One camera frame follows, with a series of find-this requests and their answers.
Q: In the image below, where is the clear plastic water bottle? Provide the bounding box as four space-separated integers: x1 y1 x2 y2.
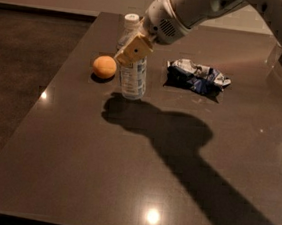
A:
117 13 147 100

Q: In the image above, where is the crumpled blue white chip bag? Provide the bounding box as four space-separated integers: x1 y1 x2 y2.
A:
167 59 231 95

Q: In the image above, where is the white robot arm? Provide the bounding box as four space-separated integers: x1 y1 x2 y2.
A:
115 0 282 65

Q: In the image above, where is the orange fruit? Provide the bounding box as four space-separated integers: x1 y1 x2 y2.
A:
92 55 117 80

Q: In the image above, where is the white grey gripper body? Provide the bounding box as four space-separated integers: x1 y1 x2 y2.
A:
140 0 190 45

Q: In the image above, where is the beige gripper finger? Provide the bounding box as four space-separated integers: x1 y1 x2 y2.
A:
115 32 153 66

